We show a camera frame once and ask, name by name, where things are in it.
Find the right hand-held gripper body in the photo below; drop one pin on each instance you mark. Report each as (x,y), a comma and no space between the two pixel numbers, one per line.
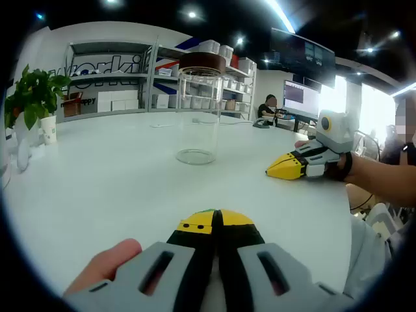
(341,130)

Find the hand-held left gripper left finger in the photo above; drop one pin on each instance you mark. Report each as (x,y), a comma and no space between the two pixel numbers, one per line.
(130,286)

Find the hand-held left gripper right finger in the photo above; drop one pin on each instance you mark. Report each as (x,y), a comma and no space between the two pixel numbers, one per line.
(302,292)

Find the clear glass coffee can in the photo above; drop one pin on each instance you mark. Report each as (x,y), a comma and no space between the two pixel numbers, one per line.
(198,113)

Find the brown wooden lid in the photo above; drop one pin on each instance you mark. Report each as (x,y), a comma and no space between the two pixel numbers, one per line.
(201,63)

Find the person's left hand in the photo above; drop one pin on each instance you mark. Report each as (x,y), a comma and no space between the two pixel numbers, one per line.
(104,263)

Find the computer monitor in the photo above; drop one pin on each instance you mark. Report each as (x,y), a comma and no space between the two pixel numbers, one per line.
(300,97)

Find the black stand base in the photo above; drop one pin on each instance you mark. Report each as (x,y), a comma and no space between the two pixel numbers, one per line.
(260,125)

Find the operator in grey shirt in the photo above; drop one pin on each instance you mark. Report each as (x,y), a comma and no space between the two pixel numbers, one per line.
(367,253)

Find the overhead black display screen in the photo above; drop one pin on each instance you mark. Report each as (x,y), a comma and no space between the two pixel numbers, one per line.
(302,52)

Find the small brown box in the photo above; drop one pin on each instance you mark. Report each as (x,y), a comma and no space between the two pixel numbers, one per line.
(230,104)

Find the white chair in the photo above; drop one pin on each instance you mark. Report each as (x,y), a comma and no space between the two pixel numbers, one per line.
(383,217)

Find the white power adapter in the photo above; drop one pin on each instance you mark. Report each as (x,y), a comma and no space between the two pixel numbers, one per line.
(197,120)

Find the long ceiling strip light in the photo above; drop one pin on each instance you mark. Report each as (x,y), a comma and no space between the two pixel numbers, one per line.
(282,16)

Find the row of white storage bins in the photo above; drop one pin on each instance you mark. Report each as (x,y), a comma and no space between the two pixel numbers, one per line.
(211,45)

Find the white lumpy object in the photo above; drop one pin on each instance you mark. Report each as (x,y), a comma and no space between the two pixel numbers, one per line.
(23,156)

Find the grey shelf rack with bins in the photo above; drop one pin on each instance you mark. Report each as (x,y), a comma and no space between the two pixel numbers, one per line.
(169,50)

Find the white paper cup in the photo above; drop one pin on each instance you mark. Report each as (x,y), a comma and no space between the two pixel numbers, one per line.
(48,130)

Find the stack of white boxes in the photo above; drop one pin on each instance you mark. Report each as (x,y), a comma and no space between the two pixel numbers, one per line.
(117,100)

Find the brown cardboard box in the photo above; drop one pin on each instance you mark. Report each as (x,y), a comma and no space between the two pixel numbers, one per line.
(71,107)

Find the grey metal shelf rack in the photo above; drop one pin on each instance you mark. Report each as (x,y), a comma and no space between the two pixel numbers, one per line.
(110,48)

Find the potted green plant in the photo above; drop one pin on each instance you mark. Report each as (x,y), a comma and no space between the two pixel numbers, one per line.
(35,91)

